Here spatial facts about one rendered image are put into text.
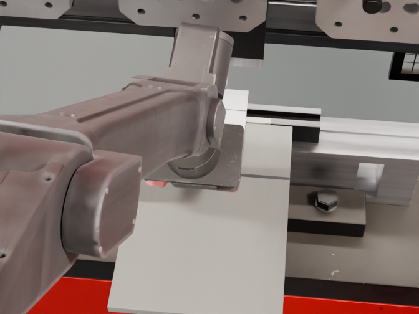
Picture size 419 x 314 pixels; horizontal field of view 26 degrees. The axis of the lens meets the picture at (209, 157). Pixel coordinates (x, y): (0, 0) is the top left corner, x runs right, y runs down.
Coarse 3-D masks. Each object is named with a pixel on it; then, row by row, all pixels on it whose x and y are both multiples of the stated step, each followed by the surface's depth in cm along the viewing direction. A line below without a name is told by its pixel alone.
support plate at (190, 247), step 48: (288, 144) 107; (144, 192) 102; (192, 192) 102; (240, 192) 102; (288, 192) 102; (144, 240) 98; (192, 240) 98; (240, 240) 98; (144, 288) 95; (192, 288) 95; (240, 288) 95
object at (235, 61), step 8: (264, 24) 97; (232, 32) 98; (240, 32) 98; (248, 32) 98; (256, 32) 98; (264, 32) 98; (240, 40) 99; (248, 40) 99; (256, 40) 99; (264, 40) 99; (240, 48) 100; (248, 48) 100; (256, 48) 100; (232, 56) 101; (240, 56) 101; (248, 56) 101; (256, 56) 101; (232, 64) 104; (240, 64) 103; (248, 64) 103; (256, 64) 103
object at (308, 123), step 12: (252, 108) 110; (264, 108) 110; (276, 108) 110; (288, 108) 110; (300, 108) 110; (312, 108) 110; (276, 120) 109; (288, 120) 109; (300, 120) 109; (312, 120) 110; (300, 132) 109; (312, 132) 109
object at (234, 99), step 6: (228, 90) 112; (234, 90) 112; (240, 90) 112; (246, 90) 112; (228, 96) 111; (234, 96) 111; (240, 96) 111; (246, 96) 111; (228, 102) 111; (234, 102) 111; (240, 102) 111; (246, 102) 111; (228, 108) 110; (234, 108) 110; (240, 108) 110; (246, 108) 110
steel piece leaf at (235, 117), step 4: (228, 112) 110; (232, 112) 110; (236, 112) 110; (240, 112) 110; (244, 112) 110; (228, 116) 109; (232, 116) 109; (236, 116) 109; (240, 116) 109; (244, 116) 109; (224, 120) 109; (228, 120) 109; (232, 120) 109; (236, 120) 109; (240, 120) 109; (244, 120) 109; (236, 124) 108; (240, 124) 108; (244, 124) 108; (244, 128) 108
